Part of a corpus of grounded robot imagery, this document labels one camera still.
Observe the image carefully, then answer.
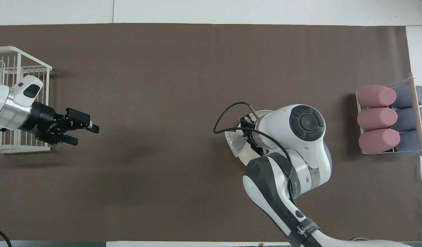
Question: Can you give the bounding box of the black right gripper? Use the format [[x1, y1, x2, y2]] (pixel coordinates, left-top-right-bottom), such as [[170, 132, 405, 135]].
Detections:
[[240, 115, 268, 155]]

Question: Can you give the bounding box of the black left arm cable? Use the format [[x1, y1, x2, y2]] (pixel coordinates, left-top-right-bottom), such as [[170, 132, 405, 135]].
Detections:
[[0, 127, 13, 247]]

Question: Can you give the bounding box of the pink plastic cup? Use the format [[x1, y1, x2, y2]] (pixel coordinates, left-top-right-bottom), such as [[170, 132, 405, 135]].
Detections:
[[357, 107, 398, 131], [356, 85, 397, 107], [358, 129, 401, 155]]

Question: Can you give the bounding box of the blue plastic cup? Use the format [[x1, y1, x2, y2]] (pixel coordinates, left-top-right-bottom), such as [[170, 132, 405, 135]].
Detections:
[[391, 86, 422, 109], [396, 107, 422, 132], [395, 129, 422, 156]]

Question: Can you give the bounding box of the brown table mat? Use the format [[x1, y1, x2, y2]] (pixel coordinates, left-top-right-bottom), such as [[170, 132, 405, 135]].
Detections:
[[0, 23, 422, 242]]

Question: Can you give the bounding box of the clear plastic wrapper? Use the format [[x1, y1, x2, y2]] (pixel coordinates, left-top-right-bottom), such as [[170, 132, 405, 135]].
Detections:
[[225, 130, 250, 158]]

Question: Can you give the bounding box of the cream round plate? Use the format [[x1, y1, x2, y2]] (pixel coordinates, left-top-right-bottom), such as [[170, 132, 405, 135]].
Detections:
[[235, 110, 276, 169]]

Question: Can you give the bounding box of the cup rack with wooden rod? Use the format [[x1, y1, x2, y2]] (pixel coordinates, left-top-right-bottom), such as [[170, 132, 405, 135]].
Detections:
[[355, 72, 422, 156]]

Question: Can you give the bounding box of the white wire dish rack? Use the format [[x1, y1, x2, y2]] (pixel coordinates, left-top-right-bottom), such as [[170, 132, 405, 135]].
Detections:
[[0, 46, 53, 153]]

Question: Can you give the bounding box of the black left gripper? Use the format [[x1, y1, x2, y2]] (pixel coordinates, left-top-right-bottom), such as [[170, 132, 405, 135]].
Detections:
[[20, 101, 100, 147]]

